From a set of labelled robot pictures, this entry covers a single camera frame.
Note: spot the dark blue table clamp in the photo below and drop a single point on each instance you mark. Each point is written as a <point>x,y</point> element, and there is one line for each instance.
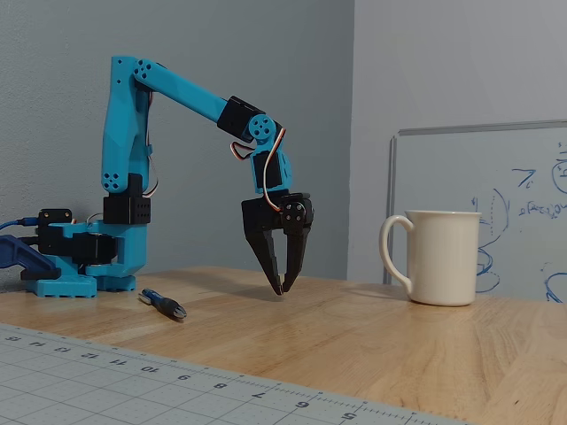
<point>26,259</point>

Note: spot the blue SO-100 robot arm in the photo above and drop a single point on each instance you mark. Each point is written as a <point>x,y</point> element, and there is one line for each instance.
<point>184,90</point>

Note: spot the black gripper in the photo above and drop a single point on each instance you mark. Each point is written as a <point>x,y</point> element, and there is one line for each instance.
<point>260,215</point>

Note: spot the whiteboard with blue scribbles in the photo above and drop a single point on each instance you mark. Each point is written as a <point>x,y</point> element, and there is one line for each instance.
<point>509,199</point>

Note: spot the grey cutting mat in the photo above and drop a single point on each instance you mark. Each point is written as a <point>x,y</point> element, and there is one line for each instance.
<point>111,385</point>

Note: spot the cream ceramic mug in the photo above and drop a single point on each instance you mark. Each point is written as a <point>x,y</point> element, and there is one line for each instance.
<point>443,259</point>

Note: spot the blue and black pen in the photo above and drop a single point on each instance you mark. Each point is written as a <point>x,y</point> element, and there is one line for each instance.
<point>165,304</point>

